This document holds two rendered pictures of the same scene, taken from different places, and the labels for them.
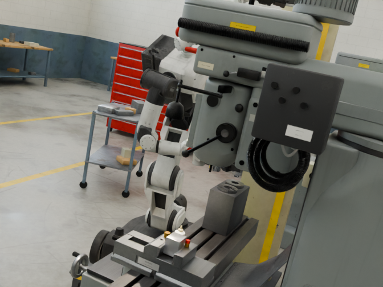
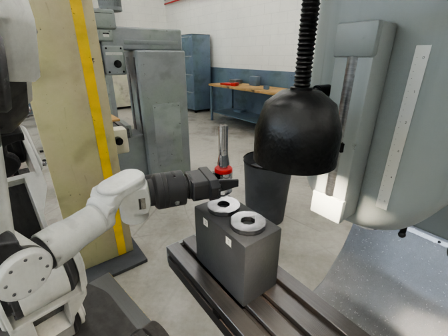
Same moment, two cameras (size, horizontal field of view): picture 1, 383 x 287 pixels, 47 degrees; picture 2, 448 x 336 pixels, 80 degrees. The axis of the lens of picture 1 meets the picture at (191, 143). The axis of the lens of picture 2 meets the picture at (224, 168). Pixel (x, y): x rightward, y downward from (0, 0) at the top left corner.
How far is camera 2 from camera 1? 1.70 m
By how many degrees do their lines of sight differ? 57
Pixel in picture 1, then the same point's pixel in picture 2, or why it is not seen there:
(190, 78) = (28, 30)
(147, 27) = not seen: outside the picture
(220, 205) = (264, 256)
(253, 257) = (110, 244)
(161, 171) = not seen: hidden behind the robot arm
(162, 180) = (53, 291)
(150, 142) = (34, 267)
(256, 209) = not seen: hidden behind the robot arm
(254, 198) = (81, 194)
